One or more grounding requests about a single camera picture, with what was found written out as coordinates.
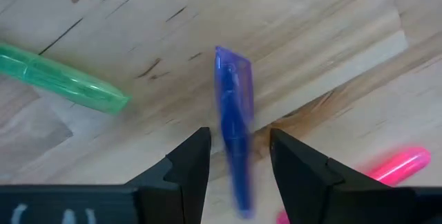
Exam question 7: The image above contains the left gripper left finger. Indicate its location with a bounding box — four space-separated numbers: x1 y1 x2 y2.
0 126 213 224

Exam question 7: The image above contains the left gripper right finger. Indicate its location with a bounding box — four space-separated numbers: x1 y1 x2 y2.
269 128 442 224

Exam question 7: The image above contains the small pink highlighter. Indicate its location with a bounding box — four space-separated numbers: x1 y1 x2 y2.
276 146 432 224

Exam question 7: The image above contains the small blue-purple highlighter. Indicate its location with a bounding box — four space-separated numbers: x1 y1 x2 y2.
213 46 255 220

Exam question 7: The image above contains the small green highlighter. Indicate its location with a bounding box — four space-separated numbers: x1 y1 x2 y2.
0 42 132 116

